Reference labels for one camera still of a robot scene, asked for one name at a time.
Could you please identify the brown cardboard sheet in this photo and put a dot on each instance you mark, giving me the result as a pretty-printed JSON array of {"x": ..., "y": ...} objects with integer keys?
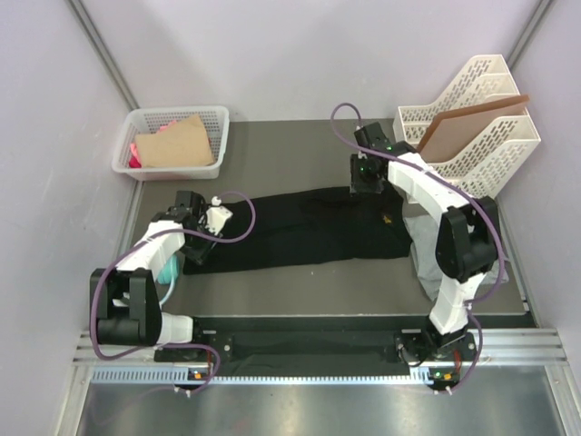
[{"x": 451, "y": 131}]

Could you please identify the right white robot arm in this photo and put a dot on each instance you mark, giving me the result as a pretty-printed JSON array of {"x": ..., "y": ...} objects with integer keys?
[{"x": 468, "y": 241}]

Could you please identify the tan folded t-shirt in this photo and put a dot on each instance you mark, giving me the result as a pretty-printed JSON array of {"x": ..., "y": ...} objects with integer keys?
[{"x": 184, "y": 143}]

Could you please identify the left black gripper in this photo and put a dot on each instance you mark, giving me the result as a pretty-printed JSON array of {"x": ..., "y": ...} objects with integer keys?
[{"x": 199, "y": 255}]

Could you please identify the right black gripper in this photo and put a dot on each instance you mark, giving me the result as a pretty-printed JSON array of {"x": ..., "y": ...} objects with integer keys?
[{"x": 358, "y": 187}]

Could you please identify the white plastic laundry basket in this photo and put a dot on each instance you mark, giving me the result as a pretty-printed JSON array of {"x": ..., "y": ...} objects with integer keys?
[{"x": 216, "y": 120}]

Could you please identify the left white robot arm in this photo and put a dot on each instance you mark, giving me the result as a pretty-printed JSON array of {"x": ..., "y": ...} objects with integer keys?
[{"x": 128, "y": 310}]

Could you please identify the teal cat ear headphones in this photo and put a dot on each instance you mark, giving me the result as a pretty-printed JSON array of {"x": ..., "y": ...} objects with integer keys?
[{"x": 168, "y": 277}]

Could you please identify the grey t-shirt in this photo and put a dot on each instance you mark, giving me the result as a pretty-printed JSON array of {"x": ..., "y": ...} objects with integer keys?
[{"x": 423, "y": 232}]

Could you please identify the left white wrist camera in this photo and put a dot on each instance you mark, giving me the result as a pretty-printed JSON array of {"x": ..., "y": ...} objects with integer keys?
[{"x": 216, "y": 216}]

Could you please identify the black daisy print t-shirt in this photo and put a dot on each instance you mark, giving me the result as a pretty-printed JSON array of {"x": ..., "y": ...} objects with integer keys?
[{"x": 311, "y": 227}]

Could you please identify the white slotted cable duct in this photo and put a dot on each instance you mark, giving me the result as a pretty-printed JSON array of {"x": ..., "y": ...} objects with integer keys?
[{"x": 188, "y": 376}]

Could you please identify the cream perforated file organizer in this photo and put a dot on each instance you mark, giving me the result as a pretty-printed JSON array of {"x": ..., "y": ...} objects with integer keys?
[{"x": 489, "y": 161}]

